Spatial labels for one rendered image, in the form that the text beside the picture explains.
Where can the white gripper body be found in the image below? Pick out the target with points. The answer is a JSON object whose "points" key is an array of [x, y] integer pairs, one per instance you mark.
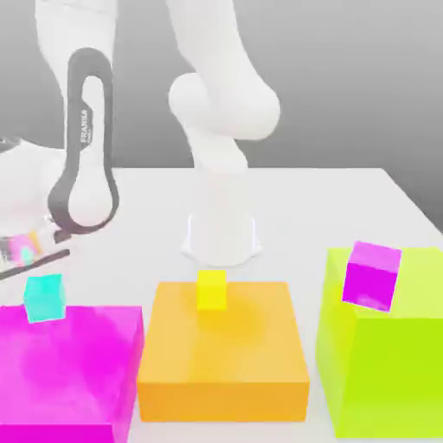
{"points": [[41, 260]]}

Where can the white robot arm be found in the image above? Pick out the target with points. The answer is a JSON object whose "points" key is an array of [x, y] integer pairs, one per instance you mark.
{"points": [[221, 114]]}

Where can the small cyan cube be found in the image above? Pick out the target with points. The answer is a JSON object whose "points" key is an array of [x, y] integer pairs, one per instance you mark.
{"points": [[44, 299]]}

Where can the small yellow cube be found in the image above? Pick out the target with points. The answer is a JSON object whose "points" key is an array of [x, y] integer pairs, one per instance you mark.
{"points": [[211, 290]]}

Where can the small purple cube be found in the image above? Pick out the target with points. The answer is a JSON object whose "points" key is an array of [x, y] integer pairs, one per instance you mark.
{"points": [[369, 286]]}

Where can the large magenta box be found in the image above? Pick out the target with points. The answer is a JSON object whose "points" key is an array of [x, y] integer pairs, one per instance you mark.
{"points": [[69, 367]]}

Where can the large orange box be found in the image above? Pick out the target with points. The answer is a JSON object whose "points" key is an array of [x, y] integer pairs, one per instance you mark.
{"points": [[221, 356]]}

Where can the large lime box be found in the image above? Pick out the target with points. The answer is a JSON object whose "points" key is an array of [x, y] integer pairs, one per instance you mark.
{"points": [[391, 367]]}

